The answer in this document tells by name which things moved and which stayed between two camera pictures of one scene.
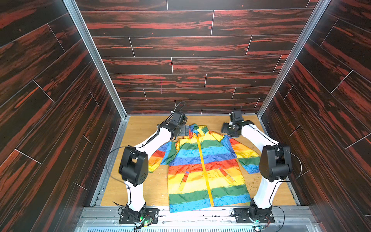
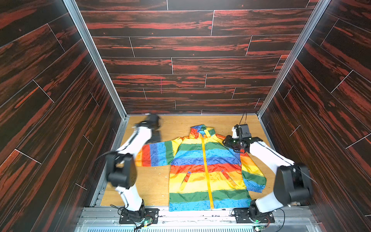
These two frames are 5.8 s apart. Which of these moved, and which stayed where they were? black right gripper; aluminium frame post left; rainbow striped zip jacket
Moved: black right gripper
Stayed: aluminium frame post left; rainbow striped zip jacket
